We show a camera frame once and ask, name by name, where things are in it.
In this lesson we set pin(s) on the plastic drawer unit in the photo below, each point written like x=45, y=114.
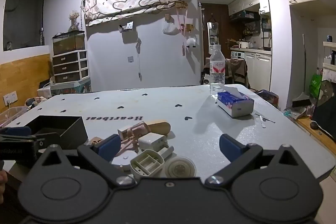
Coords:
x=68, y=66

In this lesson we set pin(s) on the white wall shelf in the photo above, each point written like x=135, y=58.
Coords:
x=329, y=65

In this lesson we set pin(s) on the square wall hook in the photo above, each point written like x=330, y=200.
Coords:
x=130, y=58

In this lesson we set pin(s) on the white wall socket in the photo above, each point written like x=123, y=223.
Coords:
x=10, y=98

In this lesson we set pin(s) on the tissue pack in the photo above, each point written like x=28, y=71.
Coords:
x=236, y=106

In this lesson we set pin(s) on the white appliance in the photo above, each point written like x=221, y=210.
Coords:
x=44, y=91

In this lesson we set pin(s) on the washing machine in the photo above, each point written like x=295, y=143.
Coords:
x=237, y=54

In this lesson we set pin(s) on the white plush toy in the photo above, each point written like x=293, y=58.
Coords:
x=191, y=42

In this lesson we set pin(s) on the dark window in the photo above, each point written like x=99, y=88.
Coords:
x=23, y=14

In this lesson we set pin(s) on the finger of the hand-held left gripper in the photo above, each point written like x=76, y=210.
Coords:
x=15, y=131
x=48, y=138

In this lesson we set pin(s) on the small glass jar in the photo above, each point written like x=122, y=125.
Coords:
x=9, y=46

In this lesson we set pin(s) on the white plastic bag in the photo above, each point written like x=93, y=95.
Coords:
x=170, y=28

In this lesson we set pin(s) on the dark patterned bag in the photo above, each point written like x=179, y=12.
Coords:
x=267, y=97

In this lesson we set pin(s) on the black box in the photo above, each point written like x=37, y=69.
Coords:
x=76, y=132

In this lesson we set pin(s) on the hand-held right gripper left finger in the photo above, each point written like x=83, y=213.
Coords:
x=110, y=146

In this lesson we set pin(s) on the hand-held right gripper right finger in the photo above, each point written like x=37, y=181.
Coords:
x=229, y=146

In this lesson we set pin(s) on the white charger block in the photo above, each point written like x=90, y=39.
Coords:
x=152, y=141

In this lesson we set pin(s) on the white round disc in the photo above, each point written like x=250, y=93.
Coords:
x=122, y=161

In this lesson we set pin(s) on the clear plastic storage bin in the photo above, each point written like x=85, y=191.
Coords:
x=13, y=113

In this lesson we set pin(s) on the white rice cooker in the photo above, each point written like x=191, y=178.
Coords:
x=243, y=45

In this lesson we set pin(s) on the small wall shelf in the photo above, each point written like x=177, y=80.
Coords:
x=126, y=27

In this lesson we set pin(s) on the green bag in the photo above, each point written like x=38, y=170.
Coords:
x=315, y=85

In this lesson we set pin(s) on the glass fish tank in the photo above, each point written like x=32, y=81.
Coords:
x=68, y=43

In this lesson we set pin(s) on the hanging door organizer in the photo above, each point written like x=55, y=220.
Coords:
x=213, y=35

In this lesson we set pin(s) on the white compartment tray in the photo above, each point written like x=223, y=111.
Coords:
x=147, y=163

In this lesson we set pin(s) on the small white plastic piece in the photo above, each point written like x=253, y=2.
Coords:
x=167, y=152

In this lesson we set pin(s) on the pile of plush toys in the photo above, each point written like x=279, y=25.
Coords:
x=35, y=102

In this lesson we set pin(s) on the vase with dried flowers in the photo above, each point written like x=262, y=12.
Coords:
x=74, y=22

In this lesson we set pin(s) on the carved wooden block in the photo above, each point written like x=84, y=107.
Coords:
x=95, y=140

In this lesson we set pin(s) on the white lower kitchen cabinet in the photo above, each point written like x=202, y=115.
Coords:
x=258, y=69

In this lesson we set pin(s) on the person's left hand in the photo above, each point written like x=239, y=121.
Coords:
x=2, y=183

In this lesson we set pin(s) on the chair with brown clothing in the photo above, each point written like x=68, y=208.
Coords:
x=237, y=71

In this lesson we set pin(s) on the clear water bottle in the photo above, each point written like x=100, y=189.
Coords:
x=217, y=69

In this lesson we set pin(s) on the broom with dustpan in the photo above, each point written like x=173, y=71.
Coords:
x=301, y=100

